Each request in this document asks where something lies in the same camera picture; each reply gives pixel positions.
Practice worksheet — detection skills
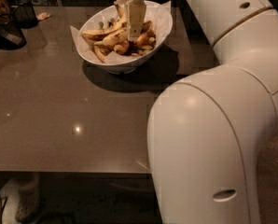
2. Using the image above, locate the upper curved banana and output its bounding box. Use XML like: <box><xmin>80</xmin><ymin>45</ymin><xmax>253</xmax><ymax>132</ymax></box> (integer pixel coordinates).
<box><xmin>81</xmin><ymin>2</ymin><xmax>127</xmax><ymax>40</ymax></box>

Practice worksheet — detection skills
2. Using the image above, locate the small front banana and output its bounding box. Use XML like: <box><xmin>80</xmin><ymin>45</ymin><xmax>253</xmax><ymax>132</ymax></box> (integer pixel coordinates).
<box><xmin>114</xmin><ymin>40</ymin><xmax>129</xmax><ymax>55</ymax></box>

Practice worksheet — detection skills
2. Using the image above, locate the beige clog shoe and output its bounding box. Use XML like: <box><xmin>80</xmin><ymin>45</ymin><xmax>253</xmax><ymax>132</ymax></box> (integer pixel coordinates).
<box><xmin>15</xmin><ymin>173</ymin><xmax>40</xmax><ymax>223</ymax></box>

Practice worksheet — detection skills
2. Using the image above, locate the white paper liner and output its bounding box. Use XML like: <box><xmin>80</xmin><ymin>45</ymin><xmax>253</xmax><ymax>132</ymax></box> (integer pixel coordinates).
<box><xmin>70</xmin><ymin>0</ymin><xmax>174</xmax><ymax>65</ymax></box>

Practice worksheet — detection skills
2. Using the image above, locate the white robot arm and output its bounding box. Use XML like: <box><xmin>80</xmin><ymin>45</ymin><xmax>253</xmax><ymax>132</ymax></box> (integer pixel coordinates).
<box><xmin>147</xmin><ymin>0</ymin><xmax>278</xmax><ymax>224</ymax></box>

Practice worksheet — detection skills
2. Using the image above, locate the black mesh pen cup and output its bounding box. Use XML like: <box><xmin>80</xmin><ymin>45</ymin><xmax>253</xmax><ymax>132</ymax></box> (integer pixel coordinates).
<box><xmin>9</xmin><ymin>0</ymin><xmax>38</xmax><ymax>29</ymax></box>

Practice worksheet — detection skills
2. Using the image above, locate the small snack packet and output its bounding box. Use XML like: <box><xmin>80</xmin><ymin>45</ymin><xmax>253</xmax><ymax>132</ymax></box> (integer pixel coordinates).
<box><xmin>36</xmin><ymin>12</ymin><xmax>51</xmax><ymax>21</ymax></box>

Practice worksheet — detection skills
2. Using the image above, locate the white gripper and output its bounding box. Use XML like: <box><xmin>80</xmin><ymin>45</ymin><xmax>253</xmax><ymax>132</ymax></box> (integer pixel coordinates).
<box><xmin>116</xmin><ymin>0</ymin><xmax>146</xmax><ymax>41</ymax></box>

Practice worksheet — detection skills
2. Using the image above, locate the black mesh tray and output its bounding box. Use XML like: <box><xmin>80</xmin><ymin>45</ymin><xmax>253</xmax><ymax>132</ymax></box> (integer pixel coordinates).
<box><xmin>0</xmin><ymin>14</ymin><xmax>26</xmax><ymax>49</ymax></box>

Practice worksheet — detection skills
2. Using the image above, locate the left lower banana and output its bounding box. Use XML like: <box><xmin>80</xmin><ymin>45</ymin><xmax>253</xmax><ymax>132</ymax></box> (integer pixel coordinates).
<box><xmin>93</xmin><ymin>46</ymin><xmax>105</xmax><ymax>62</ymax></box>

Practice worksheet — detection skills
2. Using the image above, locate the long spotted banana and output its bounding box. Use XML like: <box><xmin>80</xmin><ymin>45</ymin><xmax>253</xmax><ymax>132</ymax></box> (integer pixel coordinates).
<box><xmin>94</xmin><ymin>20</ymin><xmax>153</xmax><ymax>48</ymax></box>

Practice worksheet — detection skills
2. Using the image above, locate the white bowl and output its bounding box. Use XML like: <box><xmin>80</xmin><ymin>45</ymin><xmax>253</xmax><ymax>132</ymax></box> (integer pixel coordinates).
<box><xmin>77</xmin><ymin>0</ymin><xmax>174</xmax><ymax>76</ymax></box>

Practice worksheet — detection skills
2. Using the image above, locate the orange fruit piece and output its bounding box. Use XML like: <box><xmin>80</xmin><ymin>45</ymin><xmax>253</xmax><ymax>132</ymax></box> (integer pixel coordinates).
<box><xmin>135</xmin><ymin>33</ymin><xmax>149</xmax><ymax>46</ymax></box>

